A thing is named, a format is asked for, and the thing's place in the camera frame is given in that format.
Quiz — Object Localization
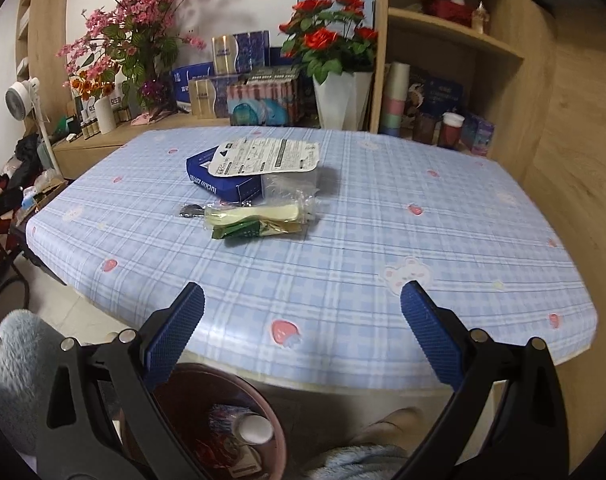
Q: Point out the low wooden cabinet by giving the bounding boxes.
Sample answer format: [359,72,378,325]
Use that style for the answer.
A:
[50,110,374,181]

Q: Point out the purple artificial flowers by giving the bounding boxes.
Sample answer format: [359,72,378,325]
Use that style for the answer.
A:
[142,79,171,111]

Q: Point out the small purple box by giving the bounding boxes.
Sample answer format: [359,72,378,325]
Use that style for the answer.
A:
[460,112,496,157]

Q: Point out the wooden wall shelf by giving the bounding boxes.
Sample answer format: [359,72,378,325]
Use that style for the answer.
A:
[16,0,74,126]

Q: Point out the pink artificial blossom branches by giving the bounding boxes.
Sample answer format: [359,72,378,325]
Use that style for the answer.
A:
[57,0,221,111]

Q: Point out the person's left leg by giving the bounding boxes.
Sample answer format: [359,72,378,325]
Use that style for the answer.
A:
[0,310,119,461]

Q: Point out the dark blue printed gift box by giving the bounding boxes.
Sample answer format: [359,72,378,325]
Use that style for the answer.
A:
[408,67,464,121]

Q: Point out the small green packet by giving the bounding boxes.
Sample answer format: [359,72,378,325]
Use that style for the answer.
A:
[212,222,261,242]

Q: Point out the person's foot in slipper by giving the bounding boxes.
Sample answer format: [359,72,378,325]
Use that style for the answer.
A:
[355,406,426,448]

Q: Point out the blue tissue box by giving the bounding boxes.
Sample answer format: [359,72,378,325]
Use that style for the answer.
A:
[172,62,216,111]

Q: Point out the pink dish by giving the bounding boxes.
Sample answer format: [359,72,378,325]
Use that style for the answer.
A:
[130,110,176,127]

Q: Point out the red paper cup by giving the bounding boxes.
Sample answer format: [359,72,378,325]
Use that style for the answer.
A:
[439,112,464,150]

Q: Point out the white printed packaging card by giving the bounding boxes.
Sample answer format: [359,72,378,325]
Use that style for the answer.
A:
[208,137,321,178]

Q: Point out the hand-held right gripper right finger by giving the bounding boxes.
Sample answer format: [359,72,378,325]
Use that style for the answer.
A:
[400,280,568,480]

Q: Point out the person's right leg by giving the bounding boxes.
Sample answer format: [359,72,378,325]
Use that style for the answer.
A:
[303,442,409,480]

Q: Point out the white standing fan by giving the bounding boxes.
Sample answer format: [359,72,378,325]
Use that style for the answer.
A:
[6,77,66,181]

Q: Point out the clear packet of cream cutlery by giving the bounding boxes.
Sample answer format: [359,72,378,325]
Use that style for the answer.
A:
[203,197,316,241]

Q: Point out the pink striped bowl set box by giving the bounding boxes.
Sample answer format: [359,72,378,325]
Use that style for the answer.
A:
[226,80,299,127]

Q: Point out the orange flowers in white vase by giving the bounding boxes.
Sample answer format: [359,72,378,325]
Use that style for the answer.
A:
[70,72,116,136]

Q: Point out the silver and blue gift box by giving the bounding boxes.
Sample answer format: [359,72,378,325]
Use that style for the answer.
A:
[188,74,249,120]
[212,30,271,76]

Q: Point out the green paper bowl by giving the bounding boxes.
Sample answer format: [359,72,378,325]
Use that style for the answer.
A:
[233,412,275,446]

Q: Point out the dark blue cardboard box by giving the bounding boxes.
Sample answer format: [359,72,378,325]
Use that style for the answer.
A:
[185,145,264,206]

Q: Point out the stack of pastel cups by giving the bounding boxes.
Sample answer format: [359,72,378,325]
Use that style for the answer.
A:
[380,62,410,136]

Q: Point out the red basket with handle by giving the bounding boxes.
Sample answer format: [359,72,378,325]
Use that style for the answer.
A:
[422,0,484,28]

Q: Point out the person's leg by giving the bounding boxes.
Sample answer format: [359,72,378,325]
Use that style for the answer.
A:
[0,310,119,461]
[303,442,409,480]

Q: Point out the maroon plastic bin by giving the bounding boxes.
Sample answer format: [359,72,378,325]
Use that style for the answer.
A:
[153,362,286,480]

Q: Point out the brown glass cup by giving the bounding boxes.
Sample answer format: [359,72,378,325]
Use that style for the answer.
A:
[414,112,438,143]

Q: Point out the red rose plant white pot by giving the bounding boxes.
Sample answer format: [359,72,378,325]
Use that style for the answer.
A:
[278,0,379,131]

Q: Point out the wooden shelf unit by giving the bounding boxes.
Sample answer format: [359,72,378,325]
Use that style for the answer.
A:
[370,0,558,181]

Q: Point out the row of small brown bottles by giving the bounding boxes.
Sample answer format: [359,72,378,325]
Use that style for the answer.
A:
[76,95,134,141]

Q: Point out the dark green box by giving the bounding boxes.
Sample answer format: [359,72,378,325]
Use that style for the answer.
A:
[245,66,301,86]

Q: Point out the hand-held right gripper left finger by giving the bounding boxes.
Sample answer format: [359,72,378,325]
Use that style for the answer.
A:
[36,282,206,480]

